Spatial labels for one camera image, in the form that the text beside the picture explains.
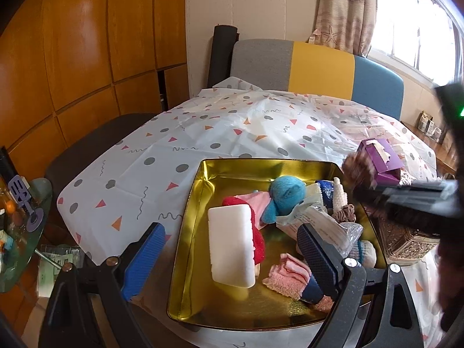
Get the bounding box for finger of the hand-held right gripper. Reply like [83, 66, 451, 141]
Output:
[357, 179, 464, 236]

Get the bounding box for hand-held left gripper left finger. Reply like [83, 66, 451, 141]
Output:
[38, 222, 166, 348]

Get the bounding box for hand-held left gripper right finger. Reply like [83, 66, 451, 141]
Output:
[296, 223, 425, 348]

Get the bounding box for pink fuzzy socks pair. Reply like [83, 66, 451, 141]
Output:
[262, 254, 336, 312]

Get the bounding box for clear plastic packet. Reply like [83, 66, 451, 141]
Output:
[276, 199, 364, 252]

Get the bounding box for beige sock striped cuff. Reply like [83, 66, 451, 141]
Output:
[348, 239, 377, 269]

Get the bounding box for pinkish brown scrunchie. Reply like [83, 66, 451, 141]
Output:
[331, 203, 358, 223]

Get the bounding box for red plush toy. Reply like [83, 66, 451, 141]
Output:
[222, 196, 266, 265]

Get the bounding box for dark brown scrunchie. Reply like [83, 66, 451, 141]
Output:
[342, 152, 379, 198]

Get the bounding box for white knit sock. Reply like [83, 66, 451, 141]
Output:
[333, 177, 349, 211]

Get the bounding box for blue pocket tissue pack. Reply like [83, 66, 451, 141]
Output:
[315, 179, 338, 211]

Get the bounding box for blue plush toy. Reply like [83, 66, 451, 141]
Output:
[246, 176, 309, 223]

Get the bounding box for white sponge block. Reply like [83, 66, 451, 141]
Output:
[207, 203, 256, 289]

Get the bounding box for gold metal tin box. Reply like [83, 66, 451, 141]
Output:
[167, 157, 388, 331]

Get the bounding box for row of small packets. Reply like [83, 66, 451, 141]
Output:
[417, 110, 448, 142]

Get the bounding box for gold embossed tissue box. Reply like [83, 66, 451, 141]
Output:
[373, 206, 441, 266]

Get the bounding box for wooden side table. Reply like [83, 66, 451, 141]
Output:
[402, 121, 459, 176]

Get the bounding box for purple tissue box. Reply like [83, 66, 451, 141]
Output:
[357, 138, 405, 185]

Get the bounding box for papers on floor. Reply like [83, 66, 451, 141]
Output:
[36, 244, 86, 291]

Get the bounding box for barred window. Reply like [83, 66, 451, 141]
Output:
[368, 0, 464, 88]

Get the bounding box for round glass side table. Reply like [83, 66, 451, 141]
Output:
[0, 177, 53, 294]

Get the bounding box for grey yellow blue sofa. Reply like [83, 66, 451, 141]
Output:
[228, 39, 405, 122]

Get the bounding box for purple ornament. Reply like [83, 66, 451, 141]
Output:
[9, 175, 44, 233]

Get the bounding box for patterned plastic tablecloth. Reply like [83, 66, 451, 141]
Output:
[57, 76, 441, 348]

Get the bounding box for beige starfish print curtain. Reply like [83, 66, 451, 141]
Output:
[312, 0, 379, 57]

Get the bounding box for black rolled mat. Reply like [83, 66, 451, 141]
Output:
[206, 25, 239, 89]

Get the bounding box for wooden wardrobe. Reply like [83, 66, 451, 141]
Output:
[0, 0, 189, 175]

